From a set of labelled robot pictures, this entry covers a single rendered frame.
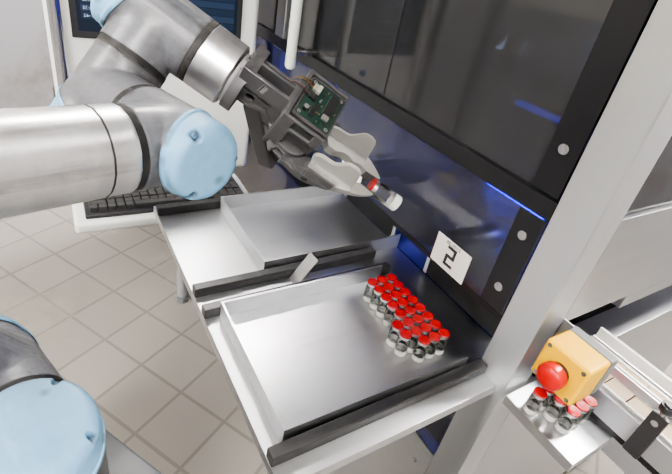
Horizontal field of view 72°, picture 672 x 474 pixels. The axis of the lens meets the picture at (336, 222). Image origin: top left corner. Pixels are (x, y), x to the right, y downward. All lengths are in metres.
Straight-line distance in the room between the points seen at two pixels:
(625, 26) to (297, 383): 0.64
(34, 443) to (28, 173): 0.29
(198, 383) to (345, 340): 1.11
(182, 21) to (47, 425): 0.42
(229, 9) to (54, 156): 1.01
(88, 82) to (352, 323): 0.57
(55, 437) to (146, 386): 1.33
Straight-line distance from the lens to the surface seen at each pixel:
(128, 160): 0.39
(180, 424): 1.77
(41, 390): 0.59
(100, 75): 0.52
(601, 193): 0.67
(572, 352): 0.75
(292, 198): 1.18
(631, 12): 0.67
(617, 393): 0.91
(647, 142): 0.65
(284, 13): 1.36
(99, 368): 1.96
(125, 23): 0.54
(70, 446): 0.55
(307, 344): 0.80
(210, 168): 0.42
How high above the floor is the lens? 1.46
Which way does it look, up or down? 31 degrees down
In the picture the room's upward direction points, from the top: 12 degrees clockwise
